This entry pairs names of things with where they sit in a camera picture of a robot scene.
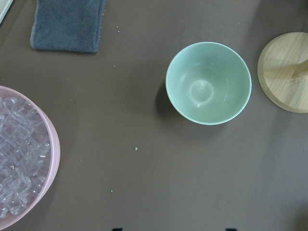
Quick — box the grey folded cloth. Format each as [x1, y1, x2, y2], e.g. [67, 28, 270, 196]
[30, 0, 106, 53]

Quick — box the mint green bowl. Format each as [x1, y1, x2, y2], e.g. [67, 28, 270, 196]
[165, 42, 252, 125]

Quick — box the wooden cup tree stand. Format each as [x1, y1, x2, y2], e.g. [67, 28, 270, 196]
[257, 32, 308, 113]

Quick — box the pink bowl of ice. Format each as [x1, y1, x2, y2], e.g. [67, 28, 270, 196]
[0, 86, 60, 230]

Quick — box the cream rabbit tray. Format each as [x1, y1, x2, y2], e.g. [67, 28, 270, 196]
[0, 0, 13, 24]

